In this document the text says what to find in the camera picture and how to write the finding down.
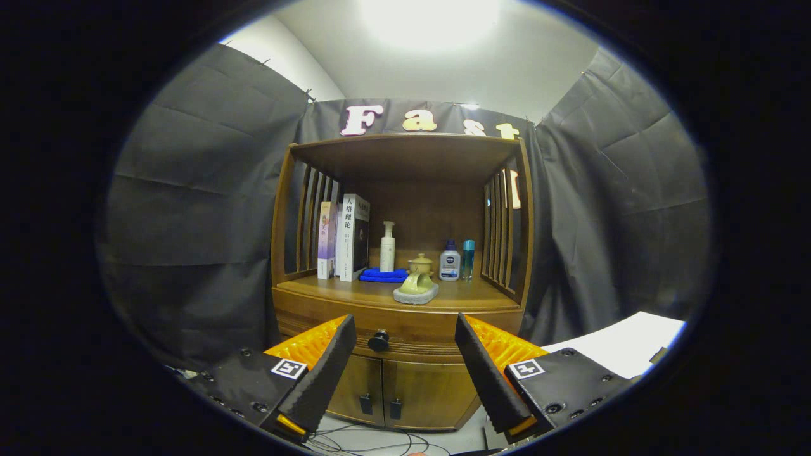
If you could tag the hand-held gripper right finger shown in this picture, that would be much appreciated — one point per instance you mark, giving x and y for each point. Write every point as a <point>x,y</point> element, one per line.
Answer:
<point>488,373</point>

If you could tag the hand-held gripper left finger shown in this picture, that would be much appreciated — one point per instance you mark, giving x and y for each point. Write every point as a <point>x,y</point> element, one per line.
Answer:
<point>326,373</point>

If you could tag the wooden drawer with black knob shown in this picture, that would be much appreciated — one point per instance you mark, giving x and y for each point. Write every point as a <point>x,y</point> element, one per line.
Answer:
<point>412,326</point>

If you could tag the wooden cabinet door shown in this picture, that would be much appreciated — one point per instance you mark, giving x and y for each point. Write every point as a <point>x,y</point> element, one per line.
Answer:
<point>431,392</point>
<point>361,380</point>

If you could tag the wooden countertop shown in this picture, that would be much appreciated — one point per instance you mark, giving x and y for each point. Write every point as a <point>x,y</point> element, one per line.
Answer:
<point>469,294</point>

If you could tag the wooden cabinet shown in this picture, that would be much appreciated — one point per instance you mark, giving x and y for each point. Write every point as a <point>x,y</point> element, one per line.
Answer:
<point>405,158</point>

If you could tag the folded blue cloth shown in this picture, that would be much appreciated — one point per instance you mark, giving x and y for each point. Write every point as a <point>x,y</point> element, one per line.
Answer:
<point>380,276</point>

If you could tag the teal bottle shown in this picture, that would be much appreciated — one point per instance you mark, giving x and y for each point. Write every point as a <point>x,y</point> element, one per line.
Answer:
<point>467,263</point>

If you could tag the white bottle with blue cap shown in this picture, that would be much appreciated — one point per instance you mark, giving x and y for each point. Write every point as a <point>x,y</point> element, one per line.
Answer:
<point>450,266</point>

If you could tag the tan lidded teacup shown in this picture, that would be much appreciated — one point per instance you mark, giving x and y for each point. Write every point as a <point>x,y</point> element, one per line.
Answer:
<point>421,263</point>

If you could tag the purple book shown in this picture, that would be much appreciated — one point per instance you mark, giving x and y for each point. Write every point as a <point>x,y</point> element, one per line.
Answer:
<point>325,244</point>

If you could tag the thick white book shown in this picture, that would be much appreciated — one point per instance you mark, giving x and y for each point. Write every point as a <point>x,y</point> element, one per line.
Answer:
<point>347,244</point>

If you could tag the white pump bottle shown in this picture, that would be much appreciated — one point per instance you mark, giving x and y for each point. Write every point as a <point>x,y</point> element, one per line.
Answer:
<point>387,253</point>

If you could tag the white table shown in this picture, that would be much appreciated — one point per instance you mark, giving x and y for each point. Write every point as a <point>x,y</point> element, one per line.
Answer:
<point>621,342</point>

